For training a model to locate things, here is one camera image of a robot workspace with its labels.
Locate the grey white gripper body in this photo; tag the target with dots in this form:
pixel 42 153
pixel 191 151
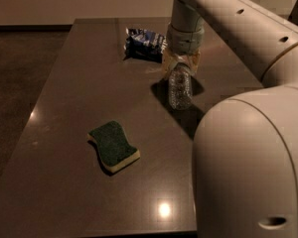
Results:
pixel 184 40

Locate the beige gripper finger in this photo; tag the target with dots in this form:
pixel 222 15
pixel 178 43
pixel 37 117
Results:
pixel 169 62
pixel 193 61

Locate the clear plastic water bottle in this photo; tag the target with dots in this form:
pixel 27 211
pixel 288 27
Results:
pixel 180 87

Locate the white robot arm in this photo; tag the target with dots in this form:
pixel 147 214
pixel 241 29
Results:
pixel 245 150

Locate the blue crumpled chip bag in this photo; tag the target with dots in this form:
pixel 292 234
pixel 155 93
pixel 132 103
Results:
pixel 144 44

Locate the green and yellow sponge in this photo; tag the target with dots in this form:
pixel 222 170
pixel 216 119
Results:
pixel 114 150

